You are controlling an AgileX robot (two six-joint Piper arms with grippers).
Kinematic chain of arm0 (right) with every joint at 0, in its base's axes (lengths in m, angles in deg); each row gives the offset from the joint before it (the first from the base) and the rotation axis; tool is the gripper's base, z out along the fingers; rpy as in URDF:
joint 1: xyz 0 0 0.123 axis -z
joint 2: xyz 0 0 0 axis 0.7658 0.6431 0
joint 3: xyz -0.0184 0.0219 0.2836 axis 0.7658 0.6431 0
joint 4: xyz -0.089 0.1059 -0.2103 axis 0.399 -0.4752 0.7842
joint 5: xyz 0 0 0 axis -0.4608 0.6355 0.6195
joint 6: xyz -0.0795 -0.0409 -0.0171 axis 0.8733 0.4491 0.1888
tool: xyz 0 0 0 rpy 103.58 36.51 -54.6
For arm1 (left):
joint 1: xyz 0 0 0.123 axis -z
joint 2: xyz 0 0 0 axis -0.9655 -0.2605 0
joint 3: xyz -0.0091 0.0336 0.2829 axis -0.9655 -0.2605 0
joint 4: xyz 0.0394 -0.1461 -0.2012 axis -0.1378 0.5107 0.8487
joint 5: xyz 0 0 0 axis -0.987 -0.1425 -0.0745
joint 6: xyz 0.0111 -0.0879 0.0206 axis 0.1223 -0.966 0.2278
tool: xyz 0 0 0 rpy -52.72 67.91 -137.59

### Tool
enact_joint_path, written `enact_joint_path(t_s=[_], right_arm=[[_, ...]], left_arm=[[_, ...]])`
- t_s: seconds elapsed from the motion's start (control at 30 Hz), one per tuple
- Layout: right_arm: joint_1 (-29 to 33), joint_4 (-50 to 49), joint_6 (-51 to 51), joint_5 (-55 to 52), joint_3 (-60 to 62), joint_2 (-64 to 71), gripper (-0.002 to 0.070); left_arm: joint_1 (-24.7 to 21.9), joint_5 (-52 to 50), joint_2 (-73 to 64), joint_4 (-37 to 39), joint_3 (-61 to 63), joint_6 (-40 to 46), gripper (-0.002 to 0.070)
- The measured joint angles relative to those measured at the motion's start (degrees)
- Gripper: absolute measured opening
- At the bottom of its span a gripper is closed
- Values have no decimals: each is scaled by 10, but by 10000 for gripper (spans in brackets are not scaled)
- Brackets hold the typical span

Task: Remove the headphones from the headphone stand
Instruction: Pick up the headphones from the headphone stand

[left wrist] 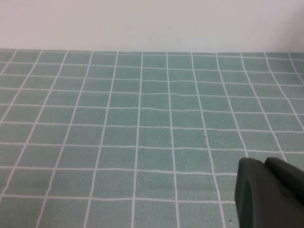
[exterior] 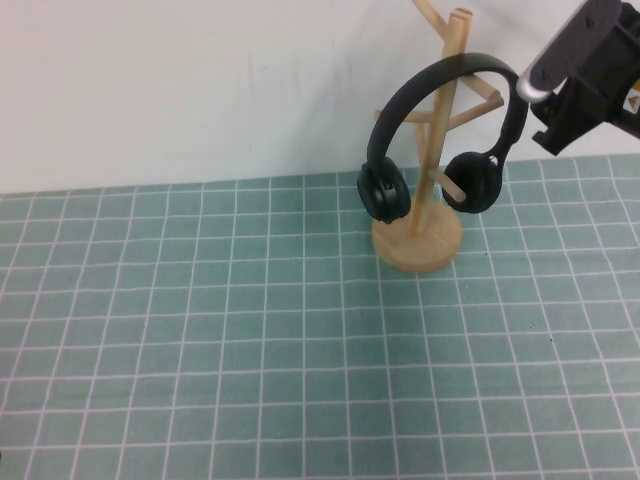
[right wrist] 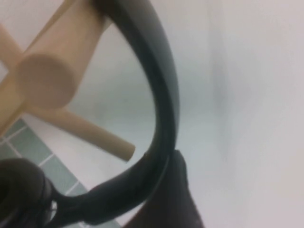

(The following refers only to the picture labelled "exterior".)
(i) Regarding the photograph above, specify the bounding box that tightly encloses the wooden branch headphone stand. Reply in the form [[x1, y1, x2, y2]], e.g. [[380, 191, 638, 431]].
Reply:
[[372, 0, 502, 274]]

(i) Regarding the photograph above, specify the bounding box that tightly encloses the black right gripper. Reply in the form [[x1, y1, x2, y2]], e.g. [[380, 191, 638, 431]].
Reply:
[[527, 0, 640, 157]]

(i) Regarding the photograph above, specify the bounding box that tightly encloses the black over-ear headphones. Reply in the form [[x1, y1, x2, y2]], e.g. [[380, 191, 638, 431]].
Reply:
[[356, 52, 530, 225]]

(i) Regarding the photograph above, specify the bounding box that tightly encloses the green white checked tablecloth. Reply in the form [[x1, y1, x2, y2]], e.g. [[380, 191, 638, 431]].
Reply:
[[0, 154, 640, 480]]

